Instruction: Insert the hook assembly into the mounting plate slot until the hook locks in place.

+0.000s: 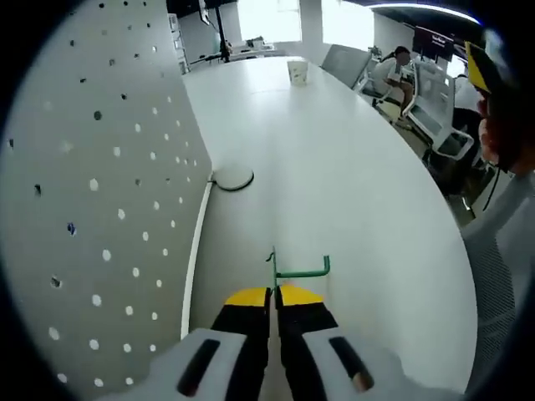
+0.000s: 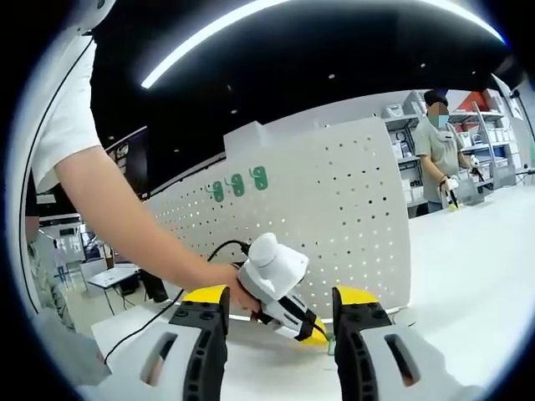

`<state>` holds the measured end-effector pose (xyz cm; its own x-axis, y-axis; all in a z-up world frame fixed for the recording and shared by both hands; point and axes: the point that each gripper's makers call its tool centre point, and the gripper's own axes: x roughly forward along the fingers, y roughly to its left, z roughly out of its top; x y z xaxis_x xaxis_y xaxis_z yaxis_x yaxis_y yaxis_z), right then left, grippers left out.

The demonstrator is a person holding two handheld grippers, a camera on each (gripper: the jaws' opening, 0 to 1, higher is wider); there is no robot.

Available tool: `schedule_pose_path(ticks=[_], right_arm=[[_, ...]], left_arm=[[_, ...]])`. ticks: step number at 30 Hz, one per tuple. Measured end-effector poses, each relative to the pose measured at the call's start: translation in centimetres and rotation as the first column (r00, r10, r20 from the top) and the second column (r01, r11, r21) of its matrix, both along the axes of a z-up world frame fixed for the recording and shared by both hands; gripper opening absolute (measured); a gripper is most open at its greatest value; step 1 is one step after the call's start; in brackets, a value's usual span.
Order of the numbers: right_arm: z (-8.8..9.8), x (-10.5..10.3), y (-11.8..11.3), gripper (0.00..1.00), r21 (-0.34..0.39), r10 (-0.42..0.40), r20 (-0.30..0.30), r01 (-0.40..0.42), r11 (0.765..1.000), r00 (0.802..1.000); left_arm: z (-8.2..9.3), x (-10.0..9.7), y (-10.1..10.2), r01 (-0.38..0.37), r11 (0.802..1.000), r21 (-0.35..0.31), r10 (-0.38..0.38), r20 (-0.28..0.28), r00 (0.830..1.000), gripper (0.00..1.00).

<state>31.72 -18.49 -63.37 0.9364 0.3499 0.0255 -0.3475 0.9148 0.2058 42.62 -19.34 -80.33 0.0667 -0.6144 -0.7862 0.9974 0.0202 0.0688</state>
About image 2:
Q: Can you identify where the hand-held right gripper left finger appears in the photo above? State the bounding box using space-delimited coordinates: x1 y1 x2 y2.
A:
81 285 231 401

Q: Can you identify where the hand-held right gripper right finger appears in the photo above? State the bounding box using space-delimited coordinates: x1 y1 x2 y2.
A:
332 285 486 401

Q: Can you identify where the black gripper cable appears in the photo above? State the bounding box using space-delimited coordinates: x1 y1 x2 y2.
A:
103 239 254 366

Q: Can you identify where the ceiling light strip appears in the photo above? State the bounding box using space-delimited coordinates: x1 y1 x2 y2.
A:
140 0 507 90

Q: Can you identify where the storage shelving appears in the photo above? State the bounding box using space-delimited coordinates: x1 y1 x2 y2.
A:
384 91 526 210

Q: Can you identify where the white worn device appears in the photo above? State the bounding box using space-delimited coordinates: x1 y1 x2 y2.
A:
69 0 117 37

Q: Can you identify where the person's white shirt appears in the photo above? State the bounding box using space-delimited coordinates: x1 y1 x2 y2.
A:
8 24 101 194

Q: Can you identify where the thin black cable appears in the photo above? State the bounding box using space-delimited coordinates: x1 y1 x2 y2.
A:
23 37 94 293

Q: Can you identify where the black boxy object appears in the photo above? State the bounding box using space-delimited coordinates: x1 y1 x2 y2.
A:
140 269 169 304

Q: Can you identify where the person's left hand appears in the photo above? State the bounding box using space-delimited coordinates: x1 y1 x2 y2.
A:
208 262 263 323

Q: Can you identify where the large dark wall screen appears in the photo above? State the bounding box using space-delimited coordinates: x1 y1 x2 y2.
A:
104 124 150 200

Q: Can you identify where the white perforated mounting plate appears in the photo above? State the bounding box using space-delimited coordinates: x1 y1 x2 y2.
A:
144 115 419 327

